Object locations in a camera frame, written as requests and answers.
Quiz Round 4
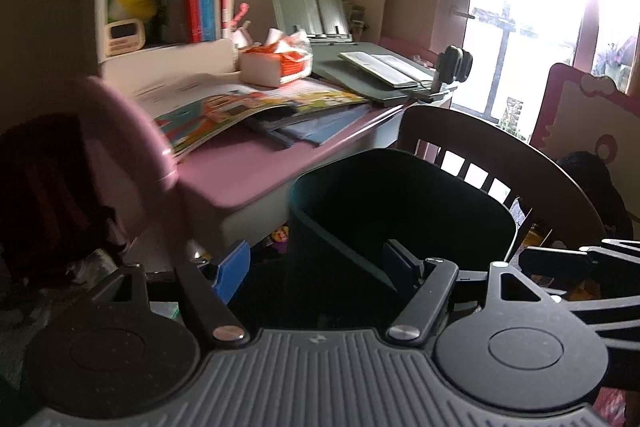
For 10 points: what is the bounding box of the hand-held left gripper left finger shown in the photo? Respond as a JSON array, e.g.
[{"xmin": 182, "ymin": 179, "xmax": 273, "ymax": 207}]
[{"xmin": 85, "ymin": 239, "xmax": 251, "ymax": 349}]

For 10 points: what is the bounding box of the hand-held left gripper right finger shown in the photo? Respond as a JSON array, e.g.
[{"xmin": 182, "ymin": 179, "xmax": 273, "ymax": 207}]
[{"xmin": 382, "ymin": 239, "xmax": 566, "ymax": 348}]

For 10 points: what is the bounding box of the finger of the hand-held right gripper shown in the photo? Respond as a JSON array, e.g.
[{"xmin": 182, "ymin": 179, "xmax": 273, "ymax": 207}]
[
  {"xmin": 518, "ymin": 238, "xmax": 640, "ymax": 282},
  {"xmin": 552, "ymin": 287, "xmax": 640, "ymax": 348}
]

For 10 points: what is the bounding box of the dark green trash bin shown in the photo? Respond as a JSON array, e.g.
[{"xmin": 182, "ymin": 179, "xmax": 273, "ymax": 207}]
[{"xmin": 287, "ymin": 148, "xmax": 521, "ymax": 333}]

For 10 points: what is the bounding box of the black cloth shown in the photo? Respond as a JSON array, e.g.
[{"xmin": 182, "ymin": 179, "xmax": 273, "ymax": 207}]
[{"xmin": 555, "ymin": 150, "xmax": 632, "ymax": 238}]

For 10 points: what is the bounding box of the dark wooden chair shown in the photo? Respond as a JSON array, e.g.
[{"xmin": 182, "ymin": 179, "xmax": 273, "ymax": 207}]
[{"xmin": 397, "ymin": 106, "xmax": 608, "ymax": 253}]

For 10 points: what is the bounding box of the pink desk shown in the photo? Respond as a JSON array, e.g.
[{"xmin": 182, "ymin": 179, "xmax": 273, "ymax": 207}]
[{"xmin": 100, "ymin": 38, "xmax": 458, "ymax": 260}]

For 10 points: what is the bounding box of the pink headboard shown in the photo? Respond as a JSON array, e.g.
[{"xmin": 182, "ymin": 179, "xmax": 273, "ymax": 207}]
[{"xmin": 529, "ymin": 63, "xmax": 640, "ymax": 168}]

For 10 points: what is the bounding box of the colourful picture book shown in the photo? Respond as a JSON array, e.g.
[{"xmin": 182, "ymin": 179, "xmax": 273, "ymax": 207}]
[{"xmin": 152, "ymin": 83, "xmax": 372, "ymax": 160}]

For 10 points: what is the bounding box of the blue folder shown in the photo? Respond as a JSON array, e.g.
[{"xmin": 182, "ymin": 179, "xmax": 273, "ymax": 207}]
[{"xmin": 250, "ymin": 103, "xmax": 373, "ymax": 148}]

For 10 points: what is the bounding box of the pink chair backrest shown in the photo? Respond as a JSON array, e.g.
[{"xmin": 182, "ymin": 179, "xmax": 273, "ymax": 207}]
[{"xmin": 65, "ymin": 74, "xmax": 183, "ymax": 269}]

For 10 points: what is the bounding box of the grey green desk board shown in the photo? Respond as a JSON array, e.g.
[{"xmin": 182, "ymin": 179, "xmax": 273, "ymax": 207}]
[{"xmin": 309, "ymin": 40, "xmax": 453, "ymax": 104}]

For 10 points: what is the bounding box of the open notebook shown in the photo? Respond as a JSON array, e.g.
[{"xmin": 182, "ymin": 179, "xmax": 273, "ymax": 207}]
[{"xmin": 339, "ymin": 51, "xmax": 435, "ymax": 88}]

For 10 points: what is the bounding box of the dark cloth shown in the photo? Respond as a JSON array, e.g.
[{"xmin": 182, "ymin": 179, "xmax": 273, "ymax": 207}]
[{"xmin": 0, "ymin": 112, "xmax": 128, "ymax": 290}]

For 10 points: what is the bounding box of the orange white tissue pack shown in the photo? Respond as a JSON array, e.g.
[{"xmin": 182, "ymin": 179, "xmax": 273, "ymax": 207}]
[{"xmin": 239, "ymin": 28, "xmax": 315, "ymax": 88}]

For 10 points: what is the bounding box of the window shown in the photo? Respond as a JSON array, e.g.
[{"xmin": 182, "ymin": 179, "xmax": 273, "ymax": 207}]
[{"xmin": 452, "ymin": 0, "xmax": 640, "ymax": 142}]

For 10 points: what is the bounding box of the small white clock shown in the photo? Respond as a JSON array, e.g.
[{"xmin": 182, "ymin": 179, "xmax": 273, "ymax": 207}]
[{"xmin": 104, "ymin": 19, "xmax": 147, "ymax": 58}]

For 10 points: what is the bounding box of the pink toy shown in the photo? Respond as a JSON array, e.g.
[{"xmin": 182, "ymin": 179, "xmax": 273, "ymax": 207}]
[{"xmin": 231, "ymin": 2, "xmax": 252, "ymax": 38}]

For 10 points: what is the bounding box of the green book stand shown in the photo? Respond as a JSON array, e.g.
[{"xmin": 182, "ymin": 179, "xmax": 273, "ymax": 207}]
[{"xmin": 269, "ymin": 0, "xmax": 353, "ymax": 40}]

